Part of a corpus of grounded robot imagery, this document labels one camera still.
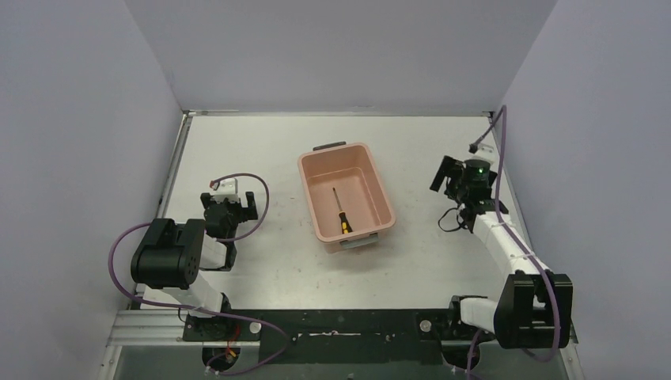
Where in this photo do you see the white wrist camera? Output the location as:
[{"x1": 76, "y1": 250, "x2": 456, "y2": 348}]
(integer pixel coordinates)
[
  {"x1": 210, "y1": 177, "x2": 238, "y2": 199},
  {"x1": 468, "y1": 142, "x2": 495, "y2": 155}
]

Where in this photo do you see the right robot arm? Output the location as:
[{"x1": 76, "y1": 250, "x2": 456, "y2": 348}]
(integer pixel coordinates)
[{"x1": 430, "y1": 156, "x2": 573, "y2": 350}]

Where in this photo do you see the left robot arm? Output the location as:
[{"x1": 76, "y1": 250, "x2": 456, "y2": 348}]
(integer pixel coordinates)
[{"x1": 131, "y1": 191, "x2": 259, "y2": 341}]

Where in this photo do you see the yellow black handled screwdriver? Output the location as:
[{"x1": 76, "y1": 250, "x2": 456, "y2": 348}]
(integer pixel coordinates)
[{"x1": 332, "y1": 188, "x2": 353, "y2": 234}]

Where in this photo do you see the pink plastic bin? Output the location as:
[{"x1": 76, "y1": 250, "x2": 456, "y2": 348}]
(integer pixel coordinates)
[{"x1": 298, "y1": 142, "x2": 396, "y2": 253}]

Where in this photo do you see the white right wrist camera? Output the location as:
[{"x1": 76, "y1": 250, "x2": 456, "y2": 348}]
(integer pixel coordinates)
[{"x1": 468, "y1": 142, "x2": 495, "y2": 155}]

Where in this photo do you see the aluminium front frame rail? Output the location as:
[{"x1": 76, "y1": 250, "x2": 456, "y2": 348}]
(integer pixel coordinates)
[{"x1": 107, "y1": 307, "x2": 578, "y2": 348}]

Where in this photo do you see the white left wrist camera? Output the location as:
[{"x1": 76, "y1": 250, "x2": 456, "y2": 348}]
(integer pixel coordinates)
[{"x1": 210, "y1": 177, "x2": 238, "y2": 199}]

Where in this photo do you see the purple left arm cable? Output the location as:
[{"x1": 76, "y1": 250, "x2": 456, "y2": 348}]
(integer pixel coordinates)
[{"x1": 108, "y1": 172, "x2": 290, "y2": 377}]

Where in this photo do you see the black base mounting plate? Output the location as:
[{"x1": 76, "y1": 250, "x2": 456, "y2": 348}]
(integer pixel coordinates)
[{"x1": 182, "y1": 309, "x2": 475, "y2": 368}]

